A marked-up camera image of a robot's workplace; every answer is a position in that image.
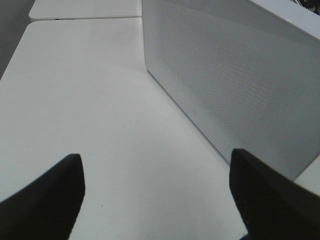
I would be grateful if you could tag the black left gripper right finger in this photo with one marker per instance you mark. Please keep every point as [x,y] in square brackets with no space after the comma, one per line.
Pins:
[271,206]

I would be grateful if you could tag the white microwave door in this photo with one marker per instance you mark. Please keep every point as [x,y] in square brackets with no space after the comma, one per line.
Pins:
[246,72]

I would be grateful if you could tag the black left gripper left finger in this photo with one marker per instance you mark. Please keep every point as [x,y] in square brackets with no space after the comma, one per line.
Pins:
[48,207]

